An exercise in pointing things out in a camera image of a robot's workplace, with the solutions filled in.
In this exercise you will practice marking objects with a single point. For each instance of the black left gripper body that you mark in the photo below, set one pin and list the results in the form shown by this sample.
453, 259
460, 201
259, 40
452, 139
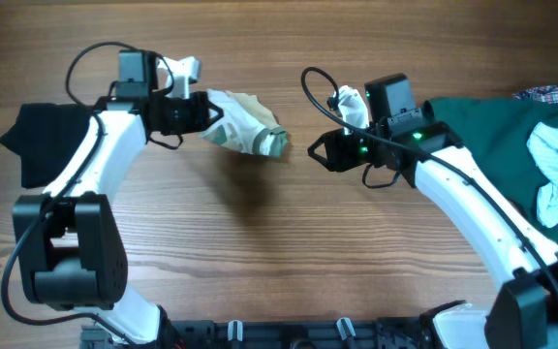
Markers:
183, 115

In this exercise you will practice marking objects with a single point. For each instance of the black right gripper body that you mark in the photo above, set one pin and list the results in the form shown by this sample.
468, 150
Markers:
351, 151

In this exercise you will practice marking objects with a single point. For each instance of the white beige garment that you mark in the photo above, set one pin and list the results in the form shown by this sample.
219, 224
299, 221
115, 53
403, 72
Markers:
247, 126

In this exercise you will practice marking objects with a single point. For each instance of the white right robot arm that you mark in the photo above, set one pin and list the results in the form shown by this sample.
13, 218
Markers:
382, 126

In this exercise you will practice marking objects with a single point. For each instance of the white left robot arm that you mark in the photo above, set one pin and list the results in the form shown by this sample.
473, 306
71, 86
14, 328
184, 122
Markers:
69, 261

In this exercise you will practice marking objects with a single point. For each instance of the black folded garment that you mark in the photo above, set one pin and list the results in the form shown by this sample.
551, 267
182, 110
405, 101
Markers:
45, 137

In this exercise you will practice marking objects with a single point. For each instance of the dark green garment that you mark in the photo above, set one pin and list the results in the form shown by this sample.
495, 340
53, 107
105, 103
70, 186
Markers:
496, 132

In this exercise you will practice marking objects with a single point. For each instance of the red plaid garment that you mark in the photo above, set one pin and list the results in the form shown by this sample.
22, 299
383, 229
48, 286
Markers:
545, 94

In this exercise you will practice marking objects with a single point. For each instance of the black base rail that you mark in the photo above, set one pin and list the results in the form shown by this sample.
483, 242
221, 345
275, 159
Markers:
293, 332

